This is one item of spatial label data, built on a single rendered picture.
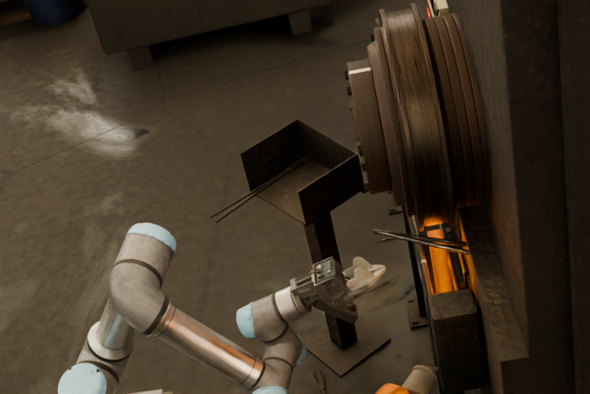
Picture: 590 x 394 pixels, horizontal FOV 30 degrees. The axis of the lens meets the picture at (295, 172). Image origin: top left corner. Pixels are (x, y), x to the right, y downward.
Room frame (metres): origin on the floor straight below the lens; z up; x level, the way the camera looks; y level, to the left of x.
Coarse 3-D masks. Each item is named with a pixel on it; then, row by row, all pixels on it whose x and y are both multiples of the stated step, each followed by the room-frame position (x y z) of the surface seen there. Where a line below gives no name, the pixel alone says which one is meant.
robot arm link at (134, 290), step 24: (120, 264) 1.86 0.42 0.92; (120, 288) 1.81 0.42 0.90; (144, 288) 1.80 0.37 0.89; (120, 312) 1.79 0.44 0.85; (144, 312) 1.76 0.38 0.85; (168, 312) 1.77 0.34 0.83; (168, 336) 1.75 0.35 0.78; (192, 336) 1.75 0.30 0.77; (216, 336) 1.77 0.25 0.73; (216, 360) 1.73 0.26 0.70; (240, 360) 1.73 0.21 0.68; (264, 360) 1.79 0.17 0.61; (240, 384) 1.72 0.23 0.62; (264, 384) 1.71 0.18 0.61; (288, 384) 1.73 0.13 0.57
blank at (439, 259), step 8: (432, 232) 1.86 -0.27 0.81; (440, 232) 1.85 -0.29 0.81; (432, 248) 1.80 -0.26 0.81; (440, 248) 1.80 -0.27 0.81; (432, 256) 1.79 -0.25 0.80; (440, 256) 1.78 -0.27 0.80; (432, 264) 1.86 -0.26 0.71; (440, 264) 1.77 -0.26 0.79; (448, 264) 1.77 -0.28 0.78; (440, 272) 1.76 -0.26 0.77; (448, 272) 1.76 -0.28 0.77; (440, 280) 1.76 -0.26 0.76; (448, 280) 1.75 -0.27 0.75; (440, 288) 1.75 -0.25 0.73; (448, 288) 1.75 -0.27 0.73
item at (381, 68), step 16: (368, 48) 1.92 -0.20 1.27; (384, 48) 1.85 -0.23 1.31; (384, 64) 1.81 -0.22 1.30; (384, 80) 1.80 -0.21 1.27; (384, 96) 1.77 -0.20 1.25; (384, 112) 1.75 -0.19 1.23; (384, 128) 1.74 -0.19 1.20; (400, 128) 1.71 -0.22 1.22; (400, 144) 1.69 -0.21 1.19; (400, 160) 1.68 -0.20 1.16; (400, 176) 1.70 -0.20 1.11; (400, 192) 1.72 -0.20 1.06
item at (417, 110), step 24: (384, 24) 1.88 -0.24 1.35; (408, 24) 1.87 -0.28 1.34; (408, 48) 1.80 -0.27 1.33; (408, 72) 1.75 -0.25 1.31; (408, 96) 1.72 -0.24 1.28; (432, 96) 1.71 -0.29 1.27; (408, 120) 1.69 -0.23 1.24; (432, 120) 1.68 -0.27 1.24; (408, 144) 1.66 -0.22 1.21; (432, 144) 1.66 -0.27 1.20; (432, 168) 1.65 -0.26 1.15; (432, 192) 1.65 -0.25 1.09; (432, 216) 1.67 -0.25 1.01
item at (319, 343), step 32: (288, 128) 2.53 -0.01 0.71; (256, 160) 2.47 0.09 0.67; (288, 160) 2.52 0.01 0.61; (320, 160) 2.48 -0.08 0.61; (352, 160) 2.32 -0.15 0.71; (288, 192) 2.39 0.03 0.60; (320, 192) 2.26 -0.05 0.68; (352, 192) 2.31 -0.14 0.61; (320, 224) 2.34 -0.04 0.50; (320, 256) 2.33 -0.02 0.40; (320, 352) 2.35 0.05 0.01; (352, 352) 2.32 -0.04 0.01
